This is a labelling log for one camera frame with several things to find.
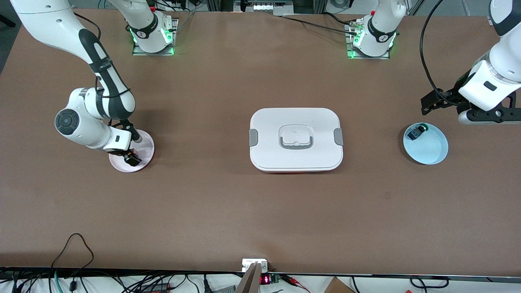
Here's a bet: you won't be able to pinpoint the white lunch box grey clips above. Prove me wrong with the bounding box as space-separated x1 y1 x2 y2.
249 107 344 173

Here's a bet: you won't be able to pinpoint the pink round plate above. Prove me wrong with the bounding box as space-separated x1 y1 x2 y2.
109 129 155 173

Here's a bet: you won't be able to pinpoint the light blue round plate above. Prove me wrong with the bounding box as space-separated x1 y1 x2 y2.
403 122 449 165

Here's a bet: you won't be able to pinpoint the black power adapter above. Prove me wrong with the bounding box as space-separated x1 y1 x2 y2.
140 283 171 293

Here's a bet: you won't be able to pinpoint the grey angled bar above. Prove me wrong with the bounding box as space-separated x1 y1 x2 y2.
235 262 263 293

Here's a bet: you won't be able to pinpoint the red alligator clip leads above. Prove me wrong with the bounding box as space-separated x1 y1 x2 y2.
281 275 310 293

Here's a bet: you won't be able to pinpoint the brown cardboard piece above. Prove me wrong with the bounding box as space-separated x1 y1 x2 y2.
324 277 355 293

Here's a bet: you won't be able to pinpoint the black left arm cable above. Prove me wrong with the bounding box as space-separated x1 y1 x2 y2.
419 0 462 106

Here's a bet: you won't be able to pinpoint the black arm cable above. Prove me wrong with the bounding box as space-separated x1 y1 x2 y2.
73 12 135 122
419 0 462 106

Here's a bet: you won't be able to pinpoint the black looped cable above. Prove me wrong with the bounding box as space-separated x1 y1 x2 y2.
51 233 95 271

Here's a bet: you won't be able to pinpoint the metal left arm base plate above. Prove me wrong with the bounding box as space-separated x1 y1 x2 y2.
345 22 391 60

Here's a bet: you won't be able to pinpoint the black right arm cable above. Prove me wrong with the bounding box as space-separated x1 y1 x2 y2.
73 12 135 122

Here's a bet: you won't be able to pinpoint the black cable to base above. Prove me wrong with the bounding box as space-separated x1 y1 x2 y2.
281 14 359 36

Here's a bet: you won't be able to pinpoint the small white bracket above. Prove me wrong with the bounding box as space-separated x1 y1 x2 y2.
242 258 268 272

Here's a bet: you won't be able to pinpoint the black flat cable loop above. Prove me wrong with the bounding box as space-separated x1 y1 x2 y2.
410 276 450 290

